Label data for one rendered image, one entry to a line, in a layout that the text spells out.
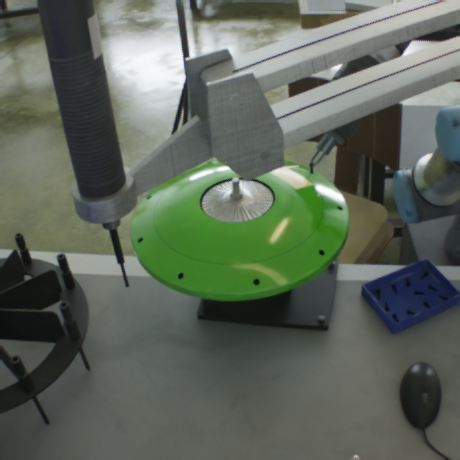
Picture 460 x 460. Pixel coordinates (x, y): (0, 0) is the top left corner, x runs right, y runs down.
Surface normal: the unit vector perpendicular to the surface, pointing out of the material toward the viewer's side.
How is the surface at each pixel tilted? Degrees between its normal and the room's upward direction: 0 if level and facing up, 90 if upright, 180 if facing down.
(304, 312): 0
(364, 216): 0
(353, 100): 9
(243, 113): 90
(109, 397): 0
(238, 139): 90
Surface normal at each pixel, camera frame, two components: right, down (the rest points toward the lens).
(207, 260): -0.20, -0.51
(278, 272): 0.07, -0.48
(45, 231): -0.08, -0.78
